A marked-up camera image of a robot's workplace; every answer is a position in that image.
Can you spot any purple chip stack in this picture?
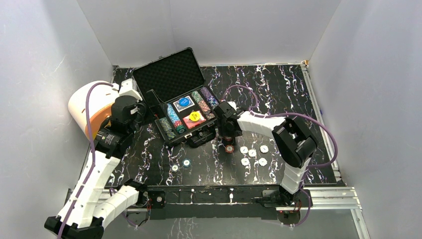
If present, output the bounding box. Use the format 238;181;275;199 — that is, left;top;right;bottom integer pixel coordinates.
200;87;219;110

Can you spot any red card deck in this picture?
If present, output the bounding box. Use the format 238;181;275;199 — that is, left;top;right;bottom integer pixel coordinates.
183;111;206;129

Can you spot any green white chip stack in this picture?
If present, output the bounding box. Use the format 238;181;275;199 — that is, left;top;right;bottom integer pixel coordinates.
192;91;211;115

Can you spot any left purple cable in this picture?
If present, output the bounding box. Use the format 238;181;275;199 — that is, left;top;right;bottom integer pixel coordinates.
56;82;119;239

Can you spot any white and orange cylinder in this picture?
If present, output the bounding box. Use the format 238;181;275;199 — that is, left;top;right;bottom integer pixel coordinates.
68;81;118;138

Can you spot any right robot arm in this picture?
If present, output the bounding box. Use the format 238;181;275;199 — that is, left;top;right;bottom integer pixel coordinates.
214;102;318;206

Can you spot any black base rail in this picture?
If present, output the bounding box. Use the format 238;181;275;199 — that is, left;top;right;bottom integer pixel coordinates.
66;184;360;220

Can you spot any green blue chip stack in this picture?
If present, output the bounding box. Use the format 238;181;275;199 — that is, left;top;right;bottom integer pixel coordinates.
159;118;176;140

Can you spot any black poker set case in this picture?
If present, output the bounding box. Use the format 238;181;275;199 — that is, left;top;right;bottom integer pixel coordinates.
132;48;220;147

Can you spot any blue small blind button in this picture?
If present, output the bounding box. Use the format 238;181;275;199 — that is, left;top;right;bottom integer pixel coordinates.
178;97;191;107

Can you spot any yellow round button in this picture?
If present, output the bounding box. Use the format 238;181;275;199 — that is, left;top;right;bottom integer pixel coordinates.
189;111;201;121

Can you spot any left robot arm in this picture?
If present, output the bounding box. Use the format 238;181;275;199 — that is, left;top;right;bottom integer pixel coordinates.
44;79;166;239

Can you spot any blue card deck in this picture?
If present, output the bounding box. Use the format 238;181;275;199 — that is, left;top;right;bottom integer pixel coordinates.
173;96;195;112

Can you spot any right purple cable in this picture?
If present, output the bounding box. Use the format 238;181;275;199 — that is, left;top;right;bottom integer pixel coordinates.
221;85;338;228

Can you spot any purple cable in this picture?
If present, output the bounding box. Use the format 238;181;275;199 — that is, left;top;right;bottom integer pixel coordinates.
56;82;119;239
221;85;338;228

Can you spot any teal white poker chip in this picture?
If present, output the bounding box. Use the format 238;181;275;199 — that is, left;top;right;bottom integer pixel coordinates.
171;164;180;173

